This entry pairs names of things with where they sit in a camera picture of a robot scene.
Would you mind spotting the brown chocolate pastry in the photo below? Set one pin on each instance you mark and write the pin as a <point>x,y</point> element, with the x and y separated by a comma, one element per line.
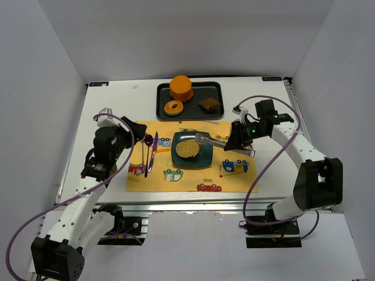
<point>209,105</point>

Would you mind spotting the teal square plate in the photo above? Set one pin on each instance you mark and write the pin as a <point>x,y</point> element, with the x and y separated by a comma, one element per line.
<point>202,160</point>

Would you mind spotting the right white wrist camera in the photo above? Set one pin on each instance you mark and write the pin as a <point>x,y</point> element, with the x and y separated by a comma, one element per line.
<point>242,113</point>

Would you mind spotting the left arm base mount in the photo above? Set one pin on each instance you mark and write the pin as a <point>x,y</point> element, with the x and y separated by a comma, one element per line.
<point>126,230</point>

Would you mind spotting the yellow vehicle print placemat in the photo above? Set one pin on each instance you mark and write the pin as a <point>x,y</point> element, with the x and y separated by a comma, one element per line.
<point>229,171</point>

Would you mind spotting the orange round bun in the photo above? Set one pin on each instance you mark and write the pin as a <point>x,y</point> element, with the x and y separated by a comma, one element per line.
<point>181,88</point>

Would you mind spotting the bread slice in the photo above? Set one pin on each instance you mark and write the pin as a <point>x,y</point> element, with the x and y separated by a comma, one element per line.
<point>187,148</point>

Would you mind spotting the purple knife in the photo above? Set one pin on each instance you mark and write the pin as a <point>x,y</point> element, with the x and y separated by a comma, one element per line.
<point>154,148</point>

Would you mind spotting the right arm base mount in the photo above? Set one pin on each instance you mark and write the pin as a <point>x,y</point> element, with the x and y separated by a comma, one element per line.
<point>285,235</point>

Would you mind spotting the black baking tray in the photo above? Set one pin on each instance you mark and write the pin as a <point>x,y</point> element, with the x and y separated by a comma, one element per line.
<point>191,109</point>

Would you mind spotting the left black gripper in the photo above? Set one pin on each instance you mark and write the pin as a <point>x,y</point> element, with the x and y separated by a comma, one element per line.
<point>129,132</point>

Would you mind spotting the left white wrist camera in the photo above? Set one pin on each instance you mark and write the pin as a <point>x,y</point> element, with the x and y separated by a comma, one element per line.
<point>105,118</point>

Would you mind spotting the metal tongs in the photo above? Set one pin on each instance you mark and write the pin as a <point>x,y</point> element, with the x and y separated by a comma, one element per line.
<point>204,140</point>

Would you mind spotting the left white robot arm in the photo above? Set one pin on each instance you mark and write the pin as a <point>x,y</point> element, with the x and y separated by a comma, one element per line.
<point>61,253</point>

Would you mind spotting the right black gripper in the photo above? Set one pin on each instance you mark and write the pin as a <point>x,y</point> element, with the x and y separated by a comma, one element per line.
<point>237,136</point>

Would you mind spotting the glazed donut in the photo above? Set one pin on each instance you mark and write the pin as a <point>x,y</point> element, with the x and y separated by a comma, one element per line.
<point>173,108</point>

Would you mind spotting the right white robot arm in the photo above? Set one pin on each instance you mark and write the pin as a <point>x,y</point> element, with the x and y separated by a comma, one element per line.
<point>319,182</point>

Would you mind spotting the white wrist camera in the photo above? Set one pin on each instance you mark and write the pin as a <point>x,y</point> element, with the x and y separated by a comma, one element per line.
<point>105,118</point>
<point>242,113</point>

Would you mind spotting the purple spoon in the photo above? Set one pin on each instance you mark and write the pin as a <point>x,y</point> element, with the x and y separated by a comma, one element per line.
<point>149,142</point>

